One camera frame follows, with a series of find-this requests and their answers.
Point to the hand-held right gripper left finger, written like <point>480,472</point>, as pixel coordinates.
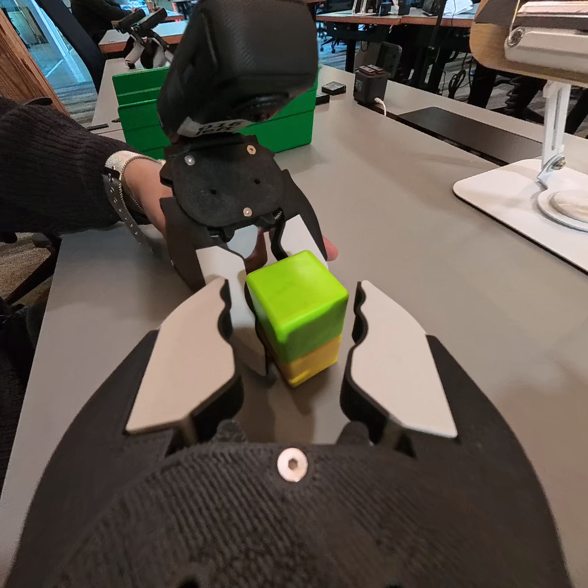
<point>183,367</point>

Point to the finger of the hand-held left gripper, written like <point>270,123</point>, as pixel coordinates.
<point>218,262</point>
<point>298,234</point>

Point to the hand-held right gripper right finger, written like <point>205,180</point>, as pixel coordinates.
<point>399,376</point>

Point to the lime green cube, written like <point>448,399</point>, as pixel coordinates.
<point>294,298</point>

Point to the yellow cube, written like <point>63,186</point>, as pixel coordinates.
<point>312,363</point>

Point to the green plastic bin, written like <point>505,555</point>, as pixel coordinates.
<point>138,124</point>

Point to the person's left forearm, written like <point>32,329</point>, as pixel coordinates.
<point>50,174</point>

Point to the black desk mat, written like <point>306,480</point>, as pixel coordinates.
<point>473,133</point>

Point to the person's left hand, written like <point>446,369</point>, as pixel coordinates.
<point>147,188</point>

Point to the small black block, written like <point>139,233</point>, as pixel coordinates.
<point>322,98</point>

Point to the small black box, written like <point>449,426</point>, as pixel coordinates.
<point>333,87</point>

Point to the black charger box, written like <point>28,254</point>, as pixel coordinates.
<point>367,87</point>

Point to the idle hand-held gripper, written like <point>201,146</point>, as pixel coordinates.
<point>147,41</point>

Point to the person's dark clothed body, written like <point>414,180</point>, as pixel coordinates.
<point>16,390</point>

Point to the black office chair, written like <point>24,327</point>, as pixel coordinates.
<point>41,262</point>
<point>78,46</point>

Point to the wood edged grey table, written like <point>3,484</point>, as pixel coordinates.
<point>110,43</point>

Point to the document stand with white base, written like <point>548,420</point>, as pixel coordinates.
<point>505,197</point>

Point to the wooden top office table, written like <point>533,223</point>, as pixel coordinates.
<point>367,18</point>

